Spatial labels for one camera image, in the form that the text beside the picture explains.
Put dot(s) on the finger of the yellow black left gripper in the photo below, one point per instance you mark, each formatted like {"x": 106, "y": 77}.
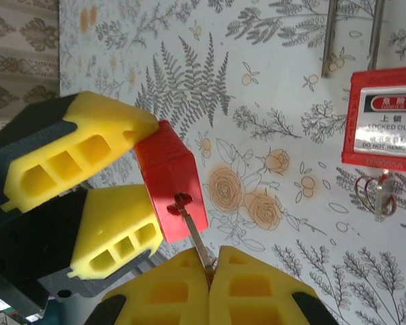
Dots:
{"x": 115, "y": 220}
{"x": 88, "y": 135}

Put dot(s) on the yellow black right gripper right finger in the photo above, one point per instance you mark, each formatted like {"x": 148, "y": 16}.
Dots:
{"x": 250, "y": 294}

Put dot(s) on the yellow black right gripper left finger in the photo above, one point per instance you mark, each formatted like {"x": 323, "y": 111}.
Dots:
{"x": 162, "y": 294}

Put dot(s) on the silver key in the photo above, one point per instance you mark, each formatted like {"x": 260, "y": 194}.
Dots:
{"x": 382, "y": 203}
{"x": 194, "y": 233}

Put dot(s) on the red safety padlock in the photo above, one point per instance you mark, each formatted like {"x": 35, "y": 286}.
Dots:
{"x": 176, "y": 176}

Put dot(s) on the red safety padlock marked 000005A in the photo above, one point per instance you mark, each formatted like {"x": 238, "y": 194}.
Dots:
{"x": 355, "y": 142}

